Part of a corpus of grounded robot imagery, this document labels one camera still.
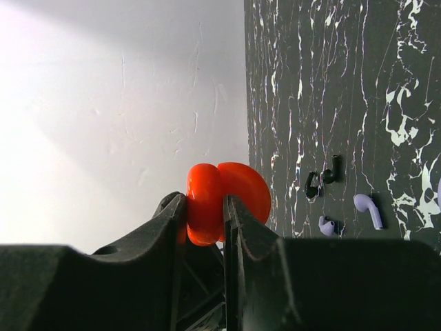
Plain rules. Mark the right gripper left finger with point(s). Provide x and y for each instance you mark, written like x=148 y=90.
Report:
x=130 y=284

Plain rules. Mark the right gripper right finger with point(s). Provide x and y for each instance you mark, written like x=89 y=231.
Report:
x=275 y=283

